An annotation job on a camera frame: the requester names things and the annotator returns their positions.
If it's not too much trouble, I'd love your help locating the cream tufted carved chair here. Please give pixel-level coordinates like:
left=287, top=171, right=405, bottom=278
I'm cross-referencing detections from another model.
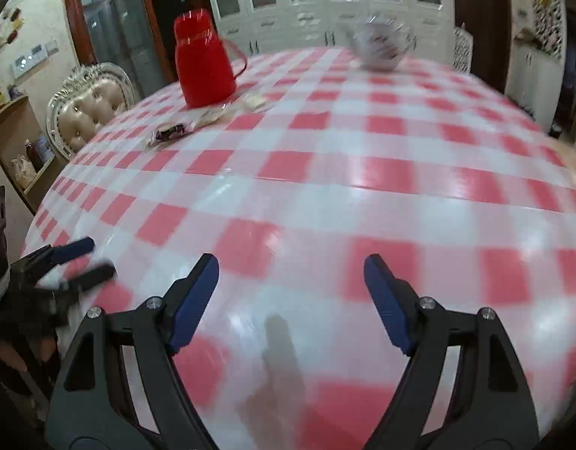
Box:
left=45, top=63, right=137, bottom=161

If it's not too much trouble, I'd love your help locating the white sideboard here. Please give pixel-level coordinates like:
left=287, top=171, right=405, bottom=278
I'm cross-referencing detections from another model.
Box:
left=507, top=33, right=561, bottom=128

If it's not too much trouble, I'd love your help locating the wall switch panel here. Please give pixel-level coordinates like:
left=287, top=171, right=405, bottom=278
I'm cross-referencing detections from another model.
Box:
left=11, top=41, right=60, bottom=79

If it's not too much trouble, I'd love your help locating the person's left hand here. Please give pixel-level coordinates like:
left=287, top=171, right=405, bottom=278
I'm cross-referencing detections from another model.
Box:
left=0, top=333, right=60, bottom=372

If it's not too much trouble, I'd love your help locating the purple wrapped candy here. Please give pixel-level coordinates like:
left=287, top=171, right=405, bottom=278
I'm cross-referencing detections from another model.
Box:
left=146, top=122, right=189, bottom=147

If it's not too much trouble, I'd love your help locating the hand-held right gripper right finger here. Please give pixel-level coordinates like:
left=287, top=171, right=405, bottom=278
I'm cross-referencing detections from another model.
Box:
left=363, top=253, right=540, bottom=450

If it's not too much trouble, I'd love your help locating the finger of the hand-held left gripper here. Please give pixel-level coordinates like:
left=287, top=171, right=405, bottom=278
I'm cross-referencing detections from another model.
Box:
left=56, top=262, right=118, bottom=299
left=19, top=236, right=96, bottom=276

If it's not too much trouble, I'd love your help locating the wooden framed glass door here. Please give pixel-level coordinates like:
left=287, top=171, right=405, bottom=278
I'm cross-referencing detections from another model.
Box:
left=62, top=0, right=177, bottom=91

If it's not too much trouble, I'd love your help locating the peach clear snack packet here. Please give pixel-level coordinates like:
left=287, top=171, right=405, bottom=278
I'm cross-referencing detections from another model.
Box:
left=189, top=105, right=233, bottom=128

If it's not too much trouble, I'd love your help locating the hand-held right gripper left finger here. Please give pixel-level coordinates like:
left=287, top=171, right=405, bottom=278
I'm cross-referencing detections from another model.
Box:
left=46, top=252, right=221, bottom=450

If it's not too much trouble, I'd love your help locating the red white checked tablecloth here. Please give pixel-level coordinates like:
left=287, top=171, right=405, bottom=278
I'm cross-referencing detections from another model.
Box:
left=21, top=47, right=576, bottom=450

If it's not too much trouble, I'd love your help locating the small white snack packet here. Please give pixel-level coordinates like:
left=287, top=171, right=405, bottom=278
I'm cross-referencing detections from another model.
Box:
left=240, top=93, right=269, bottom=112

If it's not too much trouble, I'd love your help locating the flower wall decoration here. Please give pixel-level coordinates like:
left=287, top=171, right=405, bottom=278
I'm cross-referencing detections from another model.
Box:
left=0, top=4, right=27, bottom=63

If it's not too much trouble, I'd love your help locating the wooden shelf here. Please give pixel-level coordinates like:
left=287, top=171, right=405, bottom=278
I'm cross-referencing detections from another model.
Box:
left=0, top=96, right=69, bottom=208

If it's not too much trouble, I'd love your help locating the white lattice back chair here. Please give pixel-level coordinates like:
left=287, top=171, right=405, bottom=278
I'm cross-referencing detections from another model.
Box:
left=451, top=25, right=475, bottom=77

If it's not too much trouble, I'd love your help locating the dark wooden door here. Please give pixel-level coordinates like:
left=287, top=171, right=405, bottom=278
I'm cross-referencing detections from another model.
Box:
left=451, top=0, right=512, bottom=95

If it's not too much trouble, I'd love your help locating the red thermos jug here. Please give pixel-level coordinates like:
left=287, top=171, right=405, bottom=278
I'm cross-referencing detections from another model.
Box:
left=172, top=6, right=249, bottom=109

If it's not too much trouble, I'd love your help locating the white lattice screen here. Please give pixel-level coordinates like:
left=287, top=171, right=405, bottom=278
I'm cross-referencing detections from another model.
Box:
left=526, top=0, right=569, bottom=58

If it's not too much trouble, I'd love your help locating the white floral teapot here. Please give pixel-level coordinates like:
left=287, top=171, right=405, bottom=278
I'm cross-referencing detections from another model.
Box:
left=343, top=15, right=418, bottom=74

